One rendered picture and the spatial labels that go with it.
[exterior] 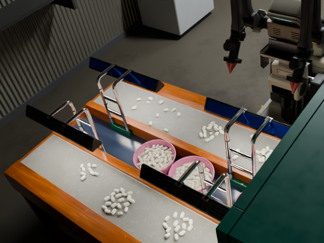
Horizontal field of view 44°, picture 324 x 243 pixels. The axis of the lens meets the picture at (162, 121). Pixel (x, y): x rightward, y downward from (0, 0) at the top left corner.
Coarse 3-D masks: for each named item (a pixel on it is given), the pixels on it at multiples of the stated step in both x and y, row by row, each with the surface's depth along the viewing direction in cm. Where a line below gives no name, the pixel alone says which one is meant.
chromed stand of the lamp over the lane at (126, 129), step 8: (112, 64) 264; (104, 72) 259; (128, 72) 254; (96, 80) 257; (120, 80) 251; (112, 88) 250; (104, 96) 265; (104, 104) 271; (120, 104) 258; (112, 112) 271; (112, 120) 280; (120, 128) 278; (128, 128) 273
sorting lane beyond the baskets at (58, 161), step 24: (48, 144) 276; (48, 168) 258; (72, 168) 254; (96, 168) 251; (72, 192) 240; (96, 192) 236; (120, 192) 233; (144, 192) 230; (120, 216) 221; (144, 216) 218; (192, 216) 212; (144, 240) 207; (168, 240) 205; (192, 240) 202; (216, 240) 200
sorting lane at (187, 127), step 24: (120, 96) 300; (144, 96) 295; (144, 120) 276; (168, 120) 271; (192, 120) 267; (216, 120) 263; (192, 144) 251; (216, 144) 247; (240, 144) 244; (264, 144) 240
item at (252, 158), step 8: (240, 112) 208; (232, 120) 205; (224, 128) 205; (264, 128) 199; (224, 136) 208; (256, 136) 195; (232, 152) 211; (240, 152) 209; (232, 168) 223; (240, 168) 216; (232, 176) 227; (232, 184) 230; (240, 184) 225
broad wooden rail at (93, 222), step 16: (16, 176) 255; (32, 176) 252; (32, 192) 242; (48, 192) 240; (64, 192) 238; (48, 208) 240; (64, 208) 229; (80, 208) 227; (64, 224) 240; (80, 224) 219; (96, 224) 217; (112, 224) 215; (96, 240) 212; (112, 240) 208; (128, 240) 206
